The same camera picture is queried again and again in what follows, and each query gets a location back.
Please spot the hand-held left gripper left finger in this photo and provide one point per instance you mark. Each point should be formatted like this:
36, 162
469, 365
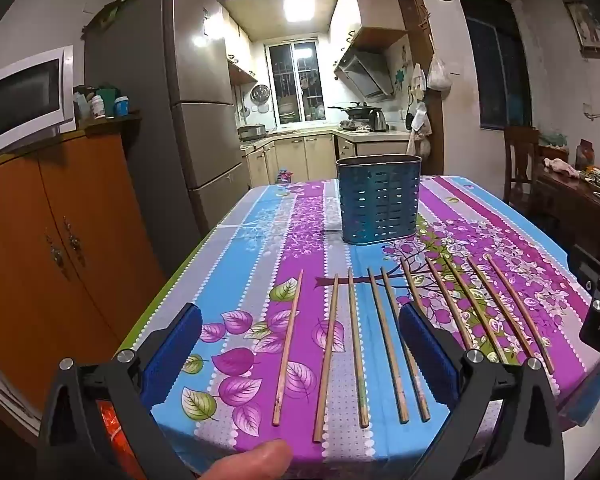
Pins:
172, 345

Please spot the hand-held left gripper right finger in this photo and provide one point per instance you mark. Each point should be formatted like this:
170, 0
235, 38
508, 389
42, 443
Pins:
430, 355

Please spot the bunch of wooden chopsticks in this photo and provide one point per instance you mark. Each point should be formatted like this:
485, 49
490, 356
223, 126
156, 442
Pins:
288, 345

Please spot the blue perforated utensil holder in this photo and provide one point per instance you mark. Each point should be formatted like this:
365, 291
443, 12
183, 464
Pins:
380, 200

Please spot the person's left hand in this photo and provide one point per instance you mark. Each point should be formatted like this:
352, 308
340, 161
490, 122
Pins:
250, 460

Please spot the dark wooden side table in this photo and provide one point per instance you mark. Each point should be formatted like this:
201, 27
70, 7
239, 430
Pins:
570, 200

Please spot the pink cloth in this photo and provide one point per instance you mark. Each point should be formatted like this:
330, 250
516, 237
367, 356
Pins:
560, 166

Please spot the dark wooden chair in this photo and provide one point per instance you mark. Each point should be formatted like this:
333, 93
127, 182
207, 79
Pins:
520, 160

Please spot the floral purple blue tablecloth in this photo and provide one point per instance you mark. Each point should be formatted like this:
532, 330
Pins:
280, 240

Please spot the orange wooden cabinet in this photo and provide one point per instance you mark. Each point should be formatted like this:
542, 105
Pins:
40, 270

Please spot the hanging beige cloth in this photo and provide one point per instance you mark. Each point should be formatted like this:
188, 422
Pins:
421, 142

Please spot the dark room window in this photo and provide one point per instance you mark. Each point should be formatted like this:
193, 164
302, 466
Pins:
495, 60

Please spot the silver electric cooker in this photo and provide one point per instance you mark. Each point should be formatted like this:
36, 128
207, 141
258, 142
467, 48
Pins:
251, 132

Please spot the beige kitchen base cabinets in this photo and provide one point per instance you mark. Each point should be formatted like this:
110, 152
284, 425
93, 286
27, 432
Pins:
305, 157

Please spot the steel electric kettle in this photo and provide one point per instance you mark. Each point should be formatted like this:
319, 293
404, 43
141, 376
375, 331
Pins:
378, 121

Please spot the hanging white plastic bag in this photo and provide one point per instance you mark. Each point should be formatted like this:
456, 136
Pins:
438, 75

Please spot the gas stove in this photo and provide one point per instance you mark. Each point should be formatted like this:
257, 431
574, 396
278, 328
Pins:
355, 124

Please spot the blue jar with white lid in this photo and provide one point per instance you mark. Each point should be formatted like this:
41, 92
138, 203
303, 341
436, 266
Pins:
121, 107

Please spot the white pill bottle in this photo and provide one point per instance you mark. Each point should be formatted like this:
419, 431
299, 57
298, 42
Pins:
98, 107

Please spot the hanging white mitt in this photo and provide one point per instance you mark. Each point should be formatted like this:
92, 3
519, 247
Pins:
418, 80

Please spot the green container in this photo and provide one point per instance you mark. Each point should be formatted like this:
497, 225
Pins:
107, 97

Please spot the black wok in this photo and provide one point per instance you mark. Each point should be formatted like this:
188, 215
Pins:
355, 109

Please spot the grey three-door refrigerator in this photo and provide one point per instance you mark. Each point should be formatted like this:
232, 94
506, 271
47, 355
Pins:
200, 75

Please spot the white microwave oven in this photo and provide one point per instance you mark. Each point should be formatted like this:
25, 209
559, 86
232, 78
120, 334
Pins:
20, 100

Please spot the steel range hood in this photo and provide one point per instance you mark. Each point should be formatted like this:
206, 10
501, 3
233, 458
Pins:
365, 72

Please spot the white-framed kitchen window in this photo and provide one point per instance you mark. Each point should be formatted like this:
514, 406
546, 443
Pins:
295, 80

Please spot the beige cabinet above range hood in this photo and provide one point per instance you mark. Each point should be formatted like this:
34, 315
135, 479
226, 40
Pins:
375, 15

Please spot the dark leaves on refrigerator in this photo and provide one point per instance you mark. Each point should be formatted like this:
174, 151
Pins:
107, 15

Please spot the square ceiling light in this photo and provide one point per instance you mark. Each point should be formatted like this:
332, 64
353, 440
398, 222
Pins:
299, 7

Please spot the framed wall picture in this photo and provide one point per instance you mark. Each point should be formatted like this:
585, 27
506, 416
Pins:
587, 27

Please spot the round steel wall colander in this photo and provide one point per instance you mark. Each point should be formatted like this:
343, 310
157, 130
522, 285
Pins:
260, 94

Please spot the beige wall cabinets with knobs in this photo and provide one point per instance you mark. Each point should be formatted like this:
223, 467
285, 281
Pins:
237, 50

